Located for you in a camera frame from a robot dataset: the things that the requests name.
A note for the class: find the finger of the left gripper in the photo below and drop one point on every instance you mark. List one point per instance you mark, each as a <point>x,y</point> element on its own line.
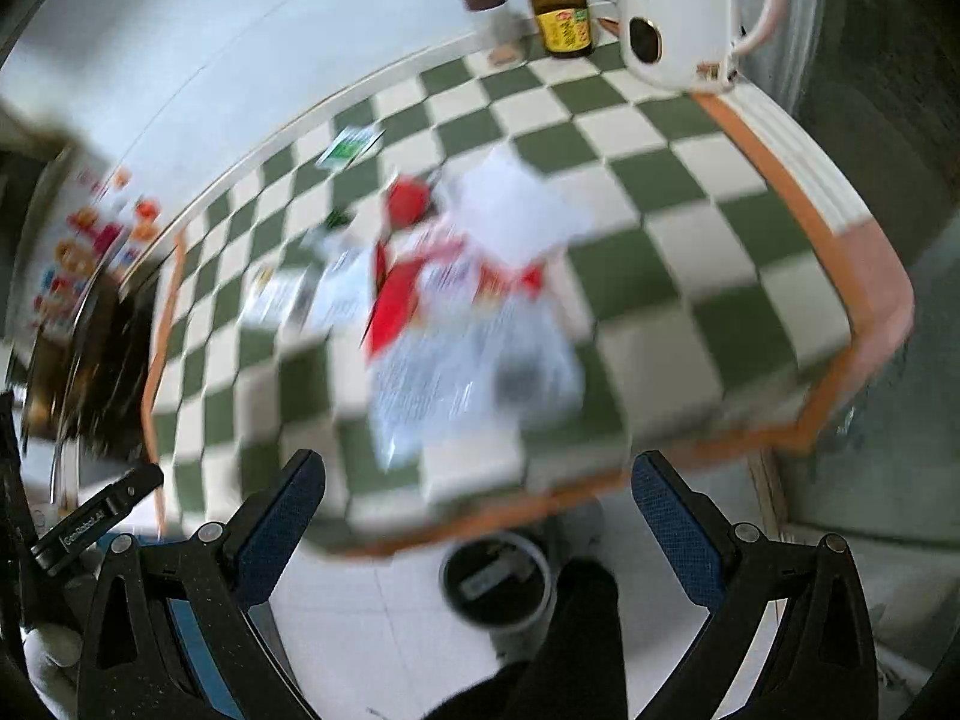
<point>72,536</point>

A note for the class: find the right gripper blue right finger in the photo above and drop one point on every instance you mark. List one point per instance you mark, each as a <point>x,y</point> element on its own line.
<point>697,540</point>

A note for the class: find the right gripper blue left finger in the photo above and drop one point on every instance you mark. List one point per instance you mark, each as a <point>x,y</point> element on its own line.
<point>263,534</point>

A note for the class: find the white grey medicine sachet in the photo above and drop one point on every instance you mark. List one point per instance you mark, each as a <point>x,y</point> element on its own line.
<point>344,292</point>

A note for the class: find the large red white food bag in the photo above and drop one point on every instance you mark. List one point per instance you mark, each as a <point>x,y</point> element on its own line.
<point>456,345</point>

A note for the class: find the small green wrapper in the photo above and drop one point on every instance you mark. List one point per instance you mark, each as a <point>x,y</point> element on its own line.
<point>337,219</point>

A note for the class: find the red wrapper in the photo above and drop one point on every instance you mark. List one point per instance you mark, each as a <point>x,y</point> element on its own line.
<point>408,199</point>

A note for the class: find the white paper napkin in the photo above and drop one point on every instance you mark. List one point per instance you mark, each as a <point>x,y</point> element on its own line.
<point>508,210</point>

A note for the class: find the green white sachet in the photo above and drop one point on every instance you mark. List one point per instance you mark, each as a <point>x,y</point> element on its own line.
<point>348,146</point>

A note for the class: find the white green small carton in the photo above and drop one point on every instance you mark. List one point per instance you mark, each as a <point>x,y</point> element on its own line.
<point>277,297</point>

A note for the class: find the white round trash bin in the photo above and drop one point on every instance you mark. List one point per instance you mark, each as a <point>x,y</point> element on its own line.
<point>504,585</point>

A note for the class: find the white gloved left hand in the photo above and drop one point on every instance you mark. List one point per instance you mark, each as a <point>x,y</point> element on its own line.
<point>52,656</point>

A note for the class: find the green white checkered tablecloth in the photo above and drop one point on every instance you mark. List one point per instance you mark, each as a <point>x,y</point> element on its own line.
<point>730,292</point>

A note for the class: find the white pink electric kettle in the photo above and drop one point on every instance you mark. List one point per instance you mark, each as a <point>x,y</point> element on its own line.
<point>691,46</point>

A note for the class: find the small glass spice jar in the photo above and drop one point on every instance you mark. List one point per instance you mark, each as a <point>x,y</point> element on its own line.
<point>500,31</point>

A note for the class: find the brown sauce bottle yellow label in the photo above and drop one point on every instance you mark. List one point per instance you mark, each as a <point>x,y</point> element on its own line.
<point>564,27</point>

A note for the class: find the colourful wall stickers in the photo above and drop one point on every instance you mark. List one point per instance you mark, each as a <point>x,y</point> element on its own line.
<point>102,220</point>

